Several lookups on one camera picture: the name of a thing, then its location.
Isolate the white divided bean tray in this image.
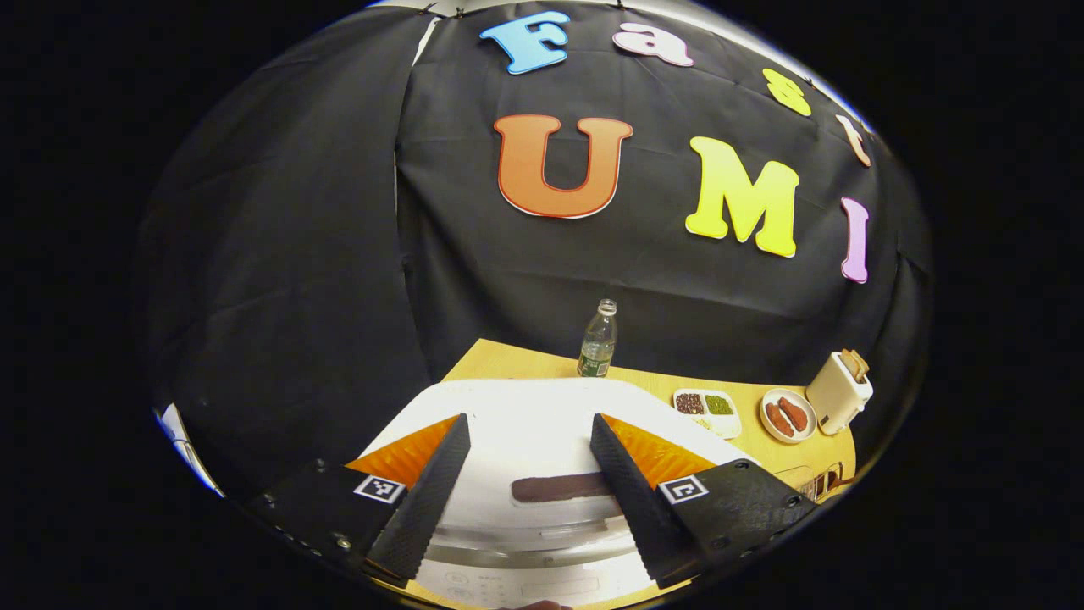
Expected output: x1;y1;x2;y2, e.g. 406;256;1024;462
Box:
672;388;744;441

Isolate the black backdrop cloth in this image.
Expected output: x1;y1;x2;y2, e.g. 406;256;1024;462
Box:
135;0;934;509

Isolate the white round plate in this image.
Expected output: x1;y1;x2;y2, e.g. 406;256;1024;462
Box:
760;388;819;446

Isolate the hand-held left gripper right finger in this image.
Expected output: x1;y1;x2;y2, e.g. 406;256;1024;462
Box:
590;413;818;590

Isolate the metal wire chopstick holder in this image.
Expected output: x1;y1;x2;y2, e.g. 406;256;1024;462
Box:
796;462;848;502

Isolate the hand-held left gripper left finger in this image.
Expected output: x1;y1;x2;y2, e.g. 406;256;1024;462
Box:
246;413;472;585

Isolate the white side desk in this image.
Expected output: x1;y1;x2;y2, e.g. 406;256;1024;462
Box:
154;403;224;498

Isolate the white toaster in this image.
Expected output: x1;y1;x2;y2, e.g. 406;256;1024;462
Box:
805;353;874;436

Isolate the clear plastic water bottle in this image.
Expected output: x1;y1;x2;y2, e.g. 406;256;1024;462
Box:
577;298;619;380

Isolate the white rice cooker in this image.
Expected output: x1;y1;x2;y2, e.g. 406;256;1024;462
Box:
356;378;765;610

